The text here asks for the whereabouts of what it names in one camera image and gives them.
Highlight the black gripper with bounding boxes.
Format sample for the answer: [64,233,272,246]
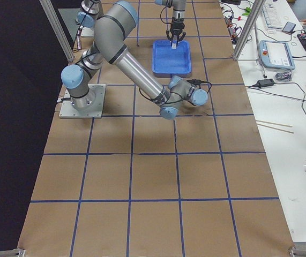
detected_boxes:
[166,21,186,46]

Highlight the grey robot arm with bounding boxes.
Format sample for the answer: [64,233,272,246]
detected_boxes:
[60,1,208,119]
[154,0,186,49]

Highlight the blue plastic tray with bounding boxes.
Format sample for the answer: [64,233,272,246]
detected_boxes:
[152,40,192,78]

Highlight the white keyboard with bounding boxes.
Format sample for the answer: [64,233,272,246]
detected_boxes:
[262,3,283,29]

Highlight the blue teach pendant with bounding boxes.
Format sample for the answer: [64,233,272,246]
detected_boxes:
[259,40,295,70]

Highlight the black power adapter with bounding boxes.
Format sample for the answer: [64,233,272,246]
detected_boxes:
[256,79,275,88]

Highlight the black smartphone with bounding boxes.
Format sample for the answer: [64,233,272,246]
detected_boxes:
[282,21,296,34]

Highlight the wooden chopstick pair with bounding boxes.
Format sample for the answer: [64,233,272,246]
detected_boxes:
[256,120,294,134]

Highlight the aluminium frame post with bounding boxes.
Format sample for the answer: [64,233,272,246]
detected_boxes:
[232,0,265,61]

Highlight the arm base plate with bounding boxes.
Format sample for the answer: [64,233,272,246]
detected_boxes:
[59,84,106,118]
[70,25,94,39]

